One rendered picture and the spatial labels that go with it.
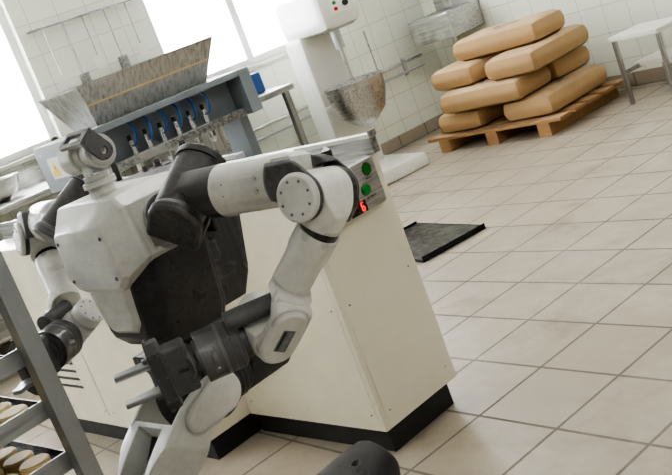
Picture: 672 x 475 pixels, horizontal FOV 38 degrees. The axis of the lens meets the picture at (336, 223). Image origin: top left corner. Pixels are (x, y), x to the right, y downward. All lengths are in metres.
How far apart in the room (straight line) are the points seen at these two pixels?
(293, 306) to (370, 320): 1.30
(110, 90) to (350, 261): 1.00
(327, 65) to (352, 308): 4.29
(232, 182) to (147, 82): 1.80
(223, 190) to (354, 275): 1.26
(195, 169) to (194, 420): 0.49
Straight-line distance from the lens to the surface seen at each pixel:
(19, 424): 1.59
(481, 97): 6.68
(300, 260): 1.55
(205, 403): 1.90
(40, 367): 1.57
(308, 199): 1.49
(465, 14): 7.75
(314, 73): 6.92
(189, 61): 3.46
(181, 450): 1.89
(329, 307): 2.82
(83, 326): 2.20
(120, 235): 1.77
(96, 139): 1.83
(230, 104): 3.57
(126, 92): 3.33
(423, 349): 3.02
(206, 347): 1.61
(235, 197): 1.60
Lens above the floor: 1.30
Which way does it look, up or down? 12 degrees down
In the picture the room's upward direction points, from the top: 21 degrees counter-clockwise
